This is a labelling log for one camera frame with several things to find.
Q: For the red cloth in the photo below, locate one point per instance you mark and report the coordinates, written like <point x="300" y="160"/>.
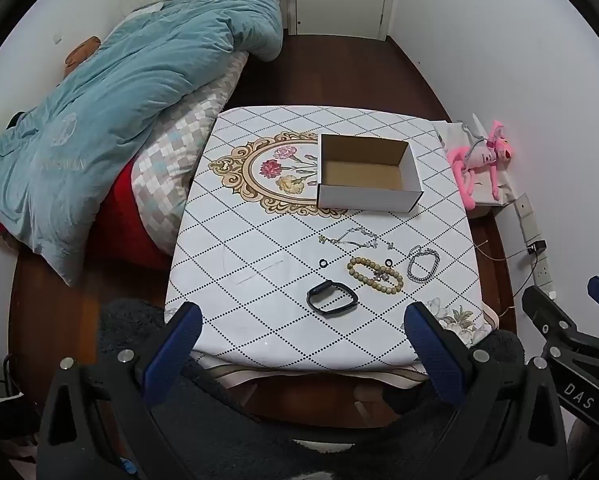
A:
<point x="124" y="220"/>

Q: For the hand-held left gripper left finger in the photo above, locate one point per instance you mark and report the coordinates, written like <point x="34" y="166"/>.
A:
<point x="172" y="352"/>

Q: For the white diamond pattern tablecloth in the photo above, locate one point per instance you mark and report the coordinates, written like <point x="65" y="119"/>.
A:
<point x="259" y="310"/>

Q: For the white power strip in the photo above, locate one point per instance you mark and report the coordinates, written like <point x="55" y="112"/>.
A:
<point x="529" y="215"/>

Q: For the black wristband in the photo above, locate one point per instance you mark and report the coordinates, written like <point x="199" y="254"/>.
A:
<point x="312" y="300"/>

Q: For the brown plush toy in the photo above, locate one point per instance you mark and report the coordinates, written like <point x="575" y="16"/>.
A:
<point x="79" y="52"/>

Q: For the white cardboard box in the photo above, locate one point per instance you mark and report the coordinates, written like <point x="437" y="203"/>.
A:
<point x="369" y="172"/>

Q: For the beige striped undercloth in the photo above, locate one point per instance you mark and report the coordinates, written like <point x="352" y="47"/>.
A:
<point x="239" y="372"/>

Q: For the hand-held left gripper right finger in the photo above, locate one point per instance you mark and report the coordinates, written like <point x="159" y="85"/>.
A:
<point x="437" y="355"/>

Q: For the pink plush toy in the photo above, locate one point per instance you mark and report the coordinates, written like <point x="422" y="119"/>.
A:
<point x="479" y="156"/>

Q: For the checked bed sheet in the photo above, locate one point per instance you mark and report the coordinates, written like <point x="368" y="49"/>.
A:
<point x="169" y="160"/>

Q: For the black charger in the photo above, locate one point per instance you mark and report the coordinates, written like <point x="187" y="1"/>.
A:
<point x="536" y="248"/>

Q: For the light blue duvet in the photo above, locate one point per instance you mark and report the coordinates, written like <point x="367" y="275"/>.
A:
<point x="104" y="110"/>

